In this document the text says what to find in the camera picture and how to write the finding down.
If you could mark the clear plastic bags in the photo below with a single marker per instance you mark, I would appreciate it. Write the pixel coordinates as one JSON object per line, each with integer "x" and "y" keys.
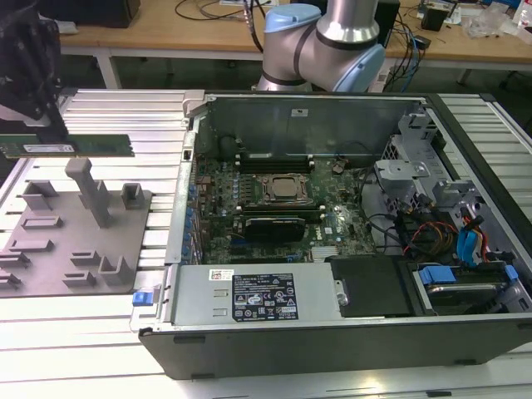
{"x": 490, "y": 21}

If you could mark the silver CPU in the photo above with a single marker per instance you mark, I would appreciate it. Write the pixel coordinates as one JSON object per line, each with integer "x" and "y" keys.
{"x": 284, "y": 187}

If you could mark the black open PC case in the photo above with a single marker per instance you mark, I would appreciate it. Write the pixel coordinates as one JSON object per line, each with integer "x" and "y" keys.
{"x": 291, "y": 349}

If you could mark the black tower box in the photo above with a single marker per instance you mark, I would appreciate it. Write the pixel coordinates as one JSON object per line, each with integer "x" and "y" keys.
{"x": 390, "y": 21}

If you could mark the black graphics card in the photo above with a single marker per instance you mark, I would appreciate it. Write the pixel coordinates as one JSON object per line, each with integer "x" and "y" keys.
{"x": 274, "y": 228}

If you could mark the large black box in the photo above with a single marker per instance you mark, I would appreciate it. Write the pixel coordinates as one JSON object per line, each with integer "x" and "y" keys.
{"x": 95, "y": 12}

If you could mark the blue case latch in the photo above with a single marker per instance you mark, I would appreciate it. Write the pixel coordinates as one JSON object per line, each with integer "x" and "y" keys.
{"x": 143, "y": 298}

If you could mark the round silver coin battery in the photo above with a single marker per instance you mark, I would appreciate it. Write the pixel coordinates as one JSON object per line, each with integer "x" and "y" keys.
{"x": 337, "y": 166}

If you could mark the grey parts rack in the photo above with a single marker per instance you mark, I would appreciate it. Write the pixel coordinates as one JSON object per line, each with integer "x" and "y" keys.
{"x": 62, "y": 232}

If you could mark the small black box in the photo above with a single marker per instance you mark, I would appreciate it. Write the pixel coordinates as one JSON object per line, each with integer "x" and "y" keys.
{"x": 434, "y": 18}

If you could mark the hard disk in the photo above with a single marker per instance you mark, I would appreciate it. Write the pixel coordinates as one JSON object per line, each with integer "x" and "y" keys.
{"x": 461, "y": 293}

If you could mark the black RAM slot bank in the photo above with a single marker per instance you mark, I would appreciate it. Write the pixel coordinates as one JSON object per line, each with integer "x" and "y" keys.
{"x": 278, "y": 166}
{"x": 282, "y": 209}

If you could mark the blue disk carrier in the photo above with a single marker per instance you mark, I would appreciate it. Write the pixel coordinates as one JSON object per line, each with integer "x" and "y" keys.
{"x": 434, "y": 276}

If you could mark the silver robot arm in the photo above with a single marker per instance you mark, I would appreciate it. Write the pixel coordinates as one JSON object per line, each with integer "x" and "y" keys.
{"x": 291, "y": 50}

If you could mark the green motherboard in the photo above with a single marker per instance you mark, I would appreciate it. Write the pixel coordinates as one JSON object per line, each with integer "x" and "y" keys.
{"x": 332, "y": 216}

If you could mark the silver disk bay bracket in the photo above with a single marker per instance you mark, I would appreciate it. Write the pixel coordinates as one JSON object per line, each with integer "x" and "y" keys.
{"x": 399, "y": 170}

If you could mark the installed green RAM stick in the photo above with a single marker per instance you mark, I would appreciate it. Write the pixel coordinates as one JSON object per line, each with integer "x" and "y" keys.
{"x": 257, "y": 156}

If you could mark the black drive bay cover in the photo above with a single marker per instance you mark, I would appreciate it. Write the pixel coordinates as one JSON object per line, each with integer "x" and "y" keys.
{"x": 374, "y": 287}

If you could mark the silver power supply box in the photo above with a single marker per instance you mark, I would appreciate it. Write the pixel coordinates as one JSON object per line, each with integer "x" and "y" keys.
{"x": 195, "y": 291}

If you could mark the wooden desk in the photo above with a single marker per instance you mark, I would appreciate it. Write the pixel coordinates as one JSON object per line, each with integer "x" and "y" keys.
{"x": 187, "y": 33}

